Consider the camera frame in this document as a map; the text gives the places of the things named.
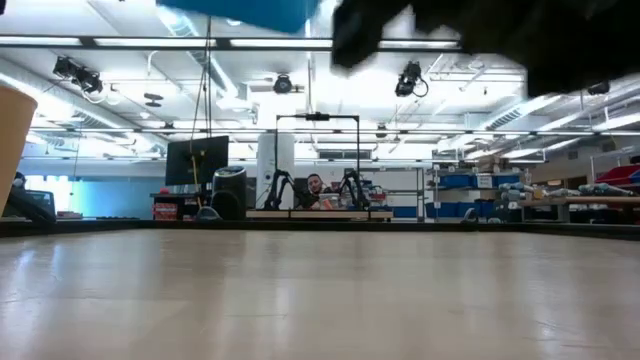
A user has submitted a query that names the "red fabric object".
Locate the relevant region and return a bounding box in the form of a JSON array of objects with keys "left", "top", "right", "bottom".
[{"left": 594, "top": 164, "right": 640, "bottom": 187}]

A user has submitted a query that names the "wide blue storage bin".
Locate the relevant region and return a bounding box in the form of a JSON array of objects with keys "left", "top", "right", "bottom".
[{"left": 424, "top": 200, "right": 501, "bottom": 220}]

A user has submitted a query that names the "person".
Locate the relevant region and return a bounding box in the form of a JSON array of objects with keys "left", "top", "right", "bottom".
[{"left": 303, "top": 172, "right": 334, "bottom": 210}]

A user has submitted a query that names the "grey wire shelf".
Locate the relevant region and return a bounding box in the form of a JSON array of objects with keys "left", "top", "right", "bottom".
[{"left": 370, "top": 166, "right": 428, "bottom": 222}]

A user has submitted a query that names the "black computer monitor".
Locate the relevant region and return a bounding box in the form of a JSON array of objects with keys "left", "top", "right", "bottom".
[{"left": 165, "top": 135, "right": 231, "bottom": 188}]

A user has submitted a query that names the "thin black background rig frame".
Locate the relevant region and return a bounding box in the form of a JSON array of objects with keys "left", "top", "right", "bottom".
[{"left": 273, "top": 112, "right": 362, "bottom": 211}]

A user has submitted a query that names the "black camera with looped cable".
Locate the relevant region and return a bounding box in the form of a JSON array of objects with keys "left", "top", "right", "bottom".
[{"left": 394, "top": 60, "right": 430, "bottom": 99}]

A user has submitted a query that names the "black overhead bar with lights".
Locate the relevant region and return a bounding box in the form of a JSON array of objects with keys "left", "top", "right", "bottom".
[{"left": 0, "top": 35, "right": 461, "bottom": 55}]

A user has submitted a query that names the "grey metal shelf rack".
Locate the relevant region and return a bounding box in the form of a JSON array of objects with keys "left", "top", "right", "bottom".
[{"left": 429, "top": 166, "right": 527, "bottom": 222}]

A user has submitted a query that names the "wooden workbench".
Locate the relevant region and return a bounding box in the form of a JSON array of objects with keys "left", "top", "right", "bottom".
[{"left": 519, "top": 194, "right": 640, "bottom": 224}]

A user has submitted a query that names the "wooden background table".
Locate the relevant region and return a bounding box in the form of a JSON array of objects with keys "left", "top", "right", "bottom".
[{"left": 244, "top": 209, "right": 395, "bottom": 223}]

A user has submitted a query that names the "black aluminium table frame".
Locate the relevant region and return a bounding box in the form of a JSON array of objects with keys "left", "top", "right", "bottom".
[{"left": 0, "top": 217, "right": 640, "bottom": 242}]

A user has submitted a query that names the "black low cabinet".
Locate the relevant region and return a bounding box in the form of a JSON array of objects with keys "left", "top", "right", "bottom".
[{"left": 149, "top": 191, "right": 214, "bottom": 223}]

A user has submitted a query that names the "round black overhead camera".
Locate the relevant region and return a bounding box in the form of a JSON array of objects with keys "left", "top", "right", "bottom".
[{"left": 272, "top": 73, "right": 294, "bottom": 96}]

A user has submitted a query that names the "long black ceiling camera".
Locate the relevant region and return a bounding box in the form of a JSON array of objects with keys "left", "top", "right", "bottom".
[{"left": 52, "top": 55, "right": 105, "bottom": 95}]

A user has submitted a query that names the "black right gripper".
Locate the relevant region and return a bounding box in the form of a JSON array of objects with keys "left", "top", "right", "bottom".
[{"left": 399, "top": 0, "right": 640, "bottom": 99}]

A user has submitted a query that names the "hanging black cable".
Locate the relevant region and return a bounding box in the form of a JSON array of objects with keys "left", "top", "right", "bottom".
[{"left": 188, "top": 14, "right": 215, "bottom": 211}]

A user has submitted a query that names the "blue elastic bandage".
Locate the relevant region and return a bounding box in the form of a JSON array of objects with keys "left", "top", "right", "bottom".
[{"left": 156, "top": 0, "right": 322, "bottom": 35}]

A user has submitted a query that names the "white ceiling unit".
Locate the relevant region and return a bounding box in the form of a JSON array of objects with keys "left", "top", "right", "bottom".
[{"left": 215, "top": 82, "right": 254, "bottom": 112}]

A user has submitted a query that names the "white building column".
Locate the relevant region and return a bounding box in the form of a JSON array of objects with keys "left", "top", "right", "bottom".
[{"left": 255, "top": 93, "right": 297, "bottom": 211}]

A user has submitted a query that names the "red box stack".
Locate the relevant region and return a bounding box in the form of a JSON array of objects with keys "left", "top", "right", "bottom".
[{"left": 151, "top": 201, "right": 180, "bottom": 223}]

